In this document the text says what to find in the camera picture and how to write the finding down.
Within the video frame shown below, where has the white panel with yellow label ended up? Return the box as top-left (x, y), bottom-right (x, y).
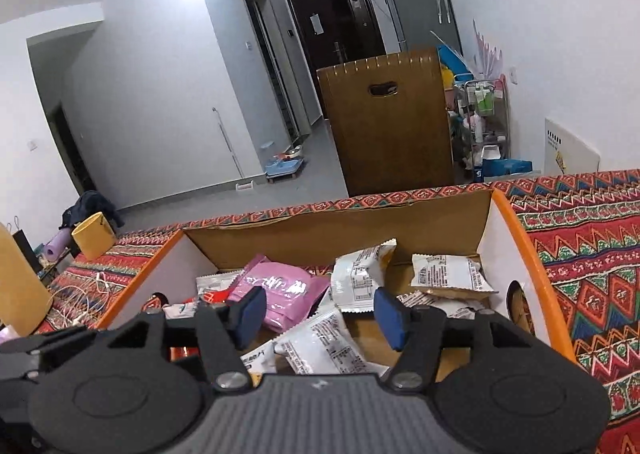
top-left (544, 116), bottom-right (601, 176)

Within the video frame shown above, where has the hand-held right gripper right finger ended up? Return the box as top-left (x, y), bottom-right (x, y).
top-left (374, 286), bottom-right (543, 392)

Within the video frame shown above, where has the grey interior door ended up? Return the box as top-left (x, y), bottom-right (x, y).
top-left (239, 0), bottom-right (311, 145)

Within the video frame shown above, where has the grey refrigerator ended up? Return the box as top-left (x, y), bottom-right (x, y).
top-left (376, 0), bottom-right (463, 55)

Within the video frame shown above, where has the blue cardboard box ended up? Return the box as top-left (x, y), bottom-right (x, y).
top-left (482, 159), bottom-right (533, 182)

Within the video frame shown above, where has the orange cardboard box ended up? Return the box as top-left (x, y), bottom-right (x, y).
top-left (95, 186), bottom-right (582, 377)

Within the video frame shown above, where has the red patterned tablecloth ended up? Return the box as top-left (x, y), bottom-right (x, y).
top-left (30, 169), bottom-right (640, 454)

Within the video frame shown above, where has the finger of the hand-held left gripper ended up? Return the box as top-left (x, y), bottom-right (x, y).
top-left (0, 325), bottom-right (96, 382)

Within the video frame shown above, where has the white packet with large print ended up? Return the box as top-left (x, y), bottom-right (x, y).
top-left (240, 340), bottom-right (277, 376)

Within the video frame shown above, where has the brown wooden chair back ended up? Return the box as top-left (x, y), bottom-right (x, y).
top-left (316, 48), bottom-right (456, 197)

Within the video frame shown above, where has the blue pet feeder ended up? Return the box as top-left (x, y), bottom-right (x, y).
top-left (264, 146), bottom-right (307, 180)

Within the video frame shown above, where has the white mop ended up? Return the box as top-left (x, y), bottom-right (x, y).
top-left (211, 106), bottom-right (257, 193)

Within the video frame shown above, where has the blue plastic item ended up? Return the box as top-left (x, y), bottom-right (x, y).
top-left (431, 31), bottom-right (468, 85)

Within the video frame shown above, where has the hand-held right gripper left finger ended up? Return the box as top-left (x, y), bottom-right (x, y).
top-left (92, 286), bottom-right (268, 392)

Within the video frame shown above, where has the white cable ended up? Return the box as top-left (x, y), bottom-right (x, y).
top-left (47, 271), bottom-right (118, 330)

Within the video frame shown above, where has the pink snack packet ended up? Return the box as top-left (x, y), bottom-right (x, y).
top-left (227, 254), bottom-right (331, 332)

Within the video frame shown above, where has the dark backpack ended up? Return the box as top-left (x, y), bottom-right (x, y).
top-left (60, 190), bottom-right (126, 230)

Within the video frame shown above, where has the dark entrance door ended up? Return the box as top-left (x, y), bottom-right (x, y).
top-left (286, 0), bottom-right (388, 117)

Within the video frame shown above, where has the metal storage cart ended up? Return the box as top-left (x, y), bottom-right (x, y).
top-left (450, 76), bottom-right (511, 170)

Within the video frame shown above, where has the purple yoga mat roll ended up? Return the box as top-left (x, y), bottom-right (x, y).
top-left (42, 228), bottom-right (76, 259)

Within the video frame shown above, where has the black paper bag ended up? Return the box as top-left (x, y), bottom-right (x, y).
top-left (2, 216), bottom-right (38, 277)

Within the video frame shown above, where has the white and red snack packet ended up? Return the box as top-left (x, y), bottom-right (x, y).
top-left (196, 270), bottom-right (244, 292)

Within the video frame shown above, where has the yellow thermos jug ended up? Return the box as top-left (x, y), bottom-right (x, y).
top-left (0, 223), bottom-right (54, 337)

